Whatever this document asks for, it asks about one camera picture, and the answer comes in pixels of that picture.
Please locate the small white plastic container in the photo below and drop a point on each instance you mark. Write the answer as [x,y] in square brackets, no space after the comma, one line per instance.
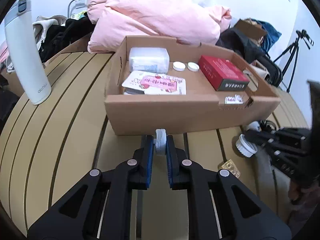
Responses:
[160,142]

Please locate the pink patterned packet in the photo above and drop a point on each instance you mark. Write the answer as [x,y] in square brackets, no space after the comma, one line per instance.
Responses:
[160,83]

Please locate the small white object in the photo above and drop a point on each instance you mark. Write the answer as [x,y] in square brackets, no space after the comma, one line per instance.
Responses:
[252,125]

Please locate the black suitcase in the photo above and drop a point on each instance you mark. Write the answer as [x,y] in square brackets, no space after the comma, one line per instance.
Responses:
[273,70]

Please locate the white metal frame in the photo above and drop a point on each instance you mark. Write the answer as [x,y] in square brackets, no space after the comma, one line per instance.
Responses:
[72,3]

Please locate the wooden slat folding table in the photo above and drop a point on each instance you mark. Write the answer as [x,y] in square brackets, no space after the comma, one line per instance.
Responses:
[62,130]

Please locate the white ribbed jar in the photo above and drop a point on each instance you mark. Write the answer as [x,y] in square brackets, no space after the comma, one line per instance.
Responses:
[246,146]

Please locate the black plastic bag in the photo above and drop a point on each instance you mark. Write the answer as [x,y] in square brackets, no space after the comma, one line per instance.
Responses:
[237,40]

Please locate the beige tote bag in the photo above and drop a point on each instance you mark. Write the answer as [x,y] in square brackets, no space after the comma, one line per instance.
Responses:
[262,73]

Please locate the white round cap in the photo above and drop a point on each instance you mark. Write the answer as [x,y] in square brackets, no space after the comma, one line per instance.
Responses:
[193,66]
[179,66]

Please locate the black clothes pile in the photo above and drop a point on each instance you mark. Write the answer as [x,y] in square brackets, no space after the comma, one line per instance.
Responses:
[6,100]

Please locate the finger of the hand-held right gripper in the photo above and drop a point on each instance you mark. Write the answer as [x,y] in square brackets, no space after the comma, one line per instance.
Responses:
[287,140]
[290,163]

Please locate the pink duvet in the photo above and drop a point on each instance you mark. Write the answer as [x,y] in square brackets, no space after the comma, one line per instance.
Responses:
[150,12]

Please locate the open cardboard box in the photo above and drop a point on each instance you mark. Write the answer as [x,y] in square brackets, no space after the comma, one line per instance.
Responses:
[250,28]

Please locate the blue bag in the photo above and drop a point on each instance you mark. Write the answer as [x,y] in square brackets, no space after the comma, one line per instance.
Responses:
[272,33]

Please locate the white thermos bottle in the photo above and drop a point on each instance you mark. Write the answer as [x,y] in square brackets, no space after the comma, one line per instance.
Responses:
[27,62]

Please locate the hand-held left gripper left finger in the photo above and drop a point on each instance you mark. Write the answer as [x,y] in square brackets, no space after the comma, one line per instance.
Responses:
[150,160]

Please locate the small black object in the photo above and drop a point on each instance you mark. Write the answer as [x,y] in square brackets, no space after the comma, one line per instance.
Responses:
[267,126]

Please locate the red box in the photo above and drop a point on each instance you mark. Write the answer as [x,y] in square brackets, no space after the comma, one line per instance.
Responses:
[220,70]

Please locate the shallow cardboard tray box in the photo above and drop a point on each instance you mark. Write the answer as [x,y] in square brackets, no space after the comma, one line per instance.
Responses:
[162,116]

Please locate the clear plastic wipes pack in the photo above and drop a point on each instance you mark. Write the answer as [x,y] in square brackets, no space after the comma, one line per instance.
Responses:
[150,60]

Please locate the person's right forearm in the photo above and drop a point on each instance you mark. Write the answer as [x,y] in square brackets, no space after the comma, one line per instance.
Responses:
[301,197]

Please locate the pink backpack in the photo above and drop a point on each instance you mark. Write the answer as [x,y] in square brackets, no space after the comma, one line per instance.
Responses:
[3,52]

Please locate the small yellow packet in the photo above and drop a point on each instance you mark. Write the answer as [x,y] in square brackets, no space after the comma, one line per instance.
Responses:
[228,168]

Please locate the black camera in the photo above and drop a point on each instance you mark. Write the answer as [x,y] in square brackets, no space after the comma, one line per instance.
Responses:
[305,37]

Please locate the black tripod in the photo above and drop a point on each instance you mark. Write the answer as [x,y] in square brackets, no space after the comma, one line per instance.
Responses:
[291,55]

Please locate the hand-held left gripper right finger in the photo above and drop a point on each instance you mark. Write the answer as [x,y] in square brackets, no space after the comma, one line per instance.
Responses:
[170,160]

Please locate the beige clothing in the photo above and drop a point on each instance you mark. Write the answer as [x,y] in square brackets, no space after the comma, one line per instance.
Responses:
[47,22]

